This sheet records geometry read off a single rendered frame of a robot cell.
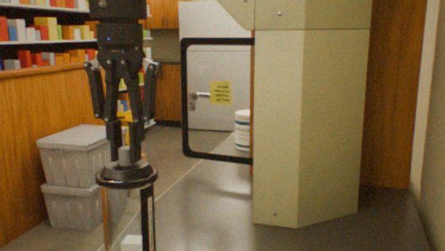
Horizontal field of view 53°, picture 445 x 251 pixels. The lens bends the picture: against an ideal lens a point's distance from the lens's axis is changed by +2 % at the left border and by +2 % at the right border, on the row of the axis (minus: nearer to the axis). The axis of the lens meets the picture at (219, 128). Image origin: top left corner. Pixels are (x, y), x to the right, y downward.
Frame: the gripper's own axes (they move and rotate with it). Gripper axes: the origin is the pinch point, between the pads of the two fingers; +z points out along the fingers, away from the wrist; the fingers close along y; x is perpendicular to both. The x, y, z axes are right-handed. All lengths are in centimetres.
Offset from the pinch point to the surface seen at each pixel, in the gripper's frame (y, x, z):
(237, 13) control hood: -11.8, -33.4, -22.6
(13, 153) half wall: 178, -175, 64
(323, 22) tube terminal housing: -31, -37, -20
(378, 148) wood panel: -47, -70, 16
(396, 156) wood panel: -52, -70, 18
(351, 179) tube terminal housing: -39, -45, 18
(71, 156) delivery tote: 143, -188, 67
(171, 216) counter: 5.0, -31.7, 28.2
